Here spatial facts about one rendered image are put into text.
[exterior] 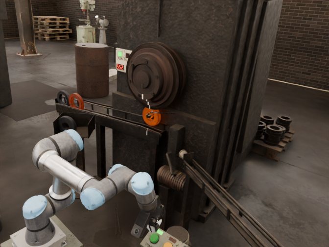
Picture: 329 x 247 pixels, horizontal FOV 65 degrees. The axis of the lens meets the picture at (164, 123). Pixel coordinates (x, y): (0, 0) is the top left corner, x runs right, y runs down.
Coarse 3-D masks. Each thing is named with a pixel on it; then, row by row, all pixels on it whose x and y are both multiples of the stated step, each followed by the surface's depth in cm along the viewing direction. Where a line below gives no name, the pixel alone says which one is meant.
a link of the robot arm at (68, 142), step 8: (56, 136) 116; (64, 136) 117; (72, 136) 119; (56, 144) 113; (64, 144) 115; (72, 144) 118; (80, 144) 122; (64, 152) 116; (72, 152) 120; (72, 160) 124; (56, 184) 133; (64, 184) 133; (56, 192) 136; (64, 192) 138; (72, 192) 146; (56, 200) 138; (64, 200) 140; (72, 200) 146; (56, 208) 138
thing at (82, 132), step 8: (64, 112) 212; (56, 120) 200; (80, 120) 215; (88, 120) 215; (56, 128) 201; (80, 128) 214; (88, 128) 196; (80, 136) 201; (88, 136) 199; (80, 152) 213; (80, 160) 216; (80, 168) 219
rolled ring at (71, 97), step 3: (75, 93) 244; (72, 96) 244; (75, 96) 242; (78, 96) 241; (69, 99) 249; (72, 99) 249; (78, 99) 241; (81, 99) 241; (69, 102) 251; (72, 102) 250; (81, 102) 241; (72, 105) 250; (81, 105) 241; (78, 108) 245; (81, 108) 243
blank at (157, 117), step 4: (144, 108) 196; (144, 112) 197; (148, 112) 195; (144, 116) 198; (156, 116) 192; (160, 116) 192; (144, 120) 199; (148, 120) 197; (152, 120) 195; (156, 120) 193; (160, 120) 194; (148, 124) 199; (152, 124) 196; (156, 124) 195
